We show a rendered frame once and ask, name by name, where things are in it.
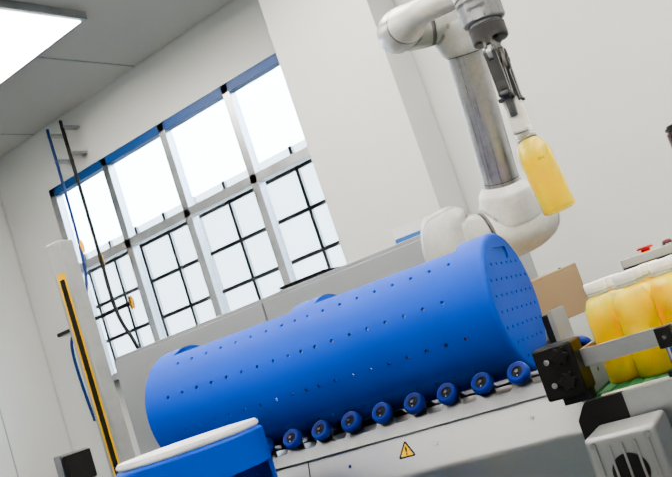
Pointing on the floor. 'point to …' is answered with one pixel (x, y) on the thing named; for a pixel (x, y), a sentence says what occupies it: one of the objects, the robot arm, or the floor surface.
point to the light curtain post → (90, 353)
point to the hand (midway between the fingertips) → (518, 117)
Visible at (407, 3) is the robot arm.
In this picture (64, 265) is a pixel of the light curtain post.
